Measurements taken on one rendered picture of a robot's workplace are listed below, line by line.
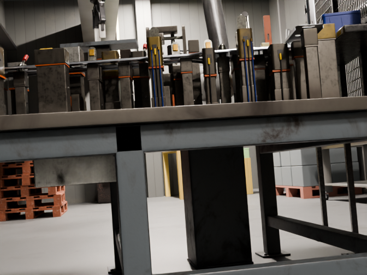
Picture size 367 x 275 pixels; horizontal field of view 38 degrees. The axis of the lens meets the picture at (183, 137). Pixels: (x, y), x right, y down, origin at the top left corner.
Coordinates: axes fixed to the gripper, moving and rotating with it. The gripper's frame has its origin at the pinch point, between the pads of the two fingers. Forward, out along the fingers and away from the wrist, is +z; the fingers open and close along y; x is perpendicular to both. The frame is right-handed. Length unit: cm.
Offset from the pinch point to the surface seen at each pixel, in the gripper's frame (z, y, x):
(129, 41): 6.1, 12.0, 10.6
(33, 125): 54, 107, -52
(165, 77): 26.9, 29.7, 20.6
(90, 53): 13.8, 17.8, -10.4
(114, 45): 6.6, 6.7, 4.9
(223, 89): 37, 55, 36
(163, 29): 4.1, 28.8, 21.7
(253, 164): 72, -719, 535
